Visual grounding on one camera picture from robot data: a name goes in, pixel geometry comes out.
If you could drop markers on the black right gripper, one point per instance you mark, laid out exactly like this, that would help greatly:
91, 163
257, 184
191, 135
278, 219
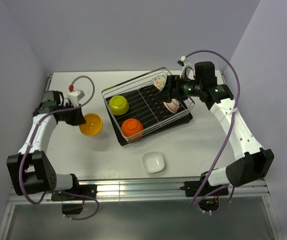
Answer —
174, 81

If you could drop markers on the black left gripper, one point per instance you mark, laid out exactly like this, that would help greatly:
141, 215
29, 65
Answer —
79, 118

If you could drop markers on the yellow orange plastic bowl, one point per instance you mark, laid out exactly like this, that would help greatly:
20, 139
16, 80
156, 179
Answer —
92, 126

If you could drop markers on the white bowl red ornaments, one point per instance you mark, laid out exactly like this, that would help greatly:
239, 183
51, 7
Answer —
172, 106

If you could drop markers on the floral leaf pattern bowl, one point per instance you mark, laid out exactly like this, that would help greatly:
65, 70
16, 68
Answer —
159, 81

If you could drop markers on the lime green bowl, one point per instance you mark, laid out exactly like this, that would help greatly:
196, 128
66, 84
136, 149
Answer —
118, 105

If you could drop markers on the orange bowl white inside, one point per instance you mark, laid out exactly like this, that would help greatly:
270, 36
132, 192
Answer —
131, 128

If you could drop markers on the small white square dish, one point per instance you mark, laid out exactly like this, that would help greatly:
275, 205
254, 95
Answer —
153, 162

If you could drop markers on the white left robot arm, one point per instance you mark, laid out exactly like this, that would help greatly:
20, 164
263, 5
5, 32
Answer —
30, 169

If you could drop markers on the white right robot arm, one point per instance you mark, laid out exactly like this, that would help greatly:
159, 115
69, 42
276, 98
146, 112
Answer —
252, 162

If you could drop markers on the black drip tray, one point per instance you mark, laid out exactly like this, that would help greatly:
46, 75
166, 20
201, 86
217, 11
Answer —
153, 117

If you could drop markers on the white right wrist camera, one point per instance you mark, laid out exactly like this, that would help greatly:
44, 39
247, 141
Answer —
187, 67

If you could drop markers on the aluminium mounting rail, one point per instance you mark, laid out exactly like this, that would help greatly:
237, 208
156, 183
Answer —
147, 189

